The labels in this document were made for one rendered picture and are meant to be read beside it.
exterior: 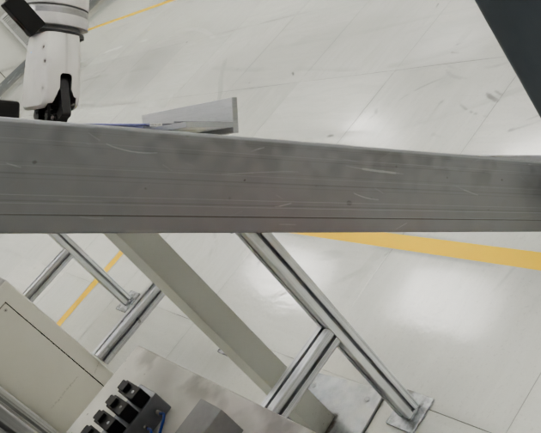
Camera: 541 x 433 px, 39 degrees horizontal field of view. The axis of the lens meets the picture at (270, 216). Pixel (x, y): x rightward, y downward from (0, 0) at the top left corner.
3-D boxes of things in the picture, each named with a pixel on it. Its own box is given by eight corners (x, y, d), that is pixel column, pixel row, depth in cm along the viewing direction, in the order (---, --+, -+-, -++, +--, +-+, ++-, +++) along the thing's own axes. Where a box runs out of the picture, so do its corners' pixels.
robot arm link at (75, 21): (14, 10, 103) (13, 33, 103) (34, -1, 96) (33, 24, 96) (74, 21, 108) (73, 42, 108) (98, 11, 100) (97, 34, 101)
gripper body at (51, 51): (15, 27, 104) (12, 110, 104) (39, 16, 95) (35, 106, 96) (69, 35, 108) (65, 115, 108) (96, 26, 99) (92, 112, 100)
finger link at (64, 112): (54, 58, 100) (44, 92, 103) (68, 95, 95) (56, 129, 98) (63, 59, 100) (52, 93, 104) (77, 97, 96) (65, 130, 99)
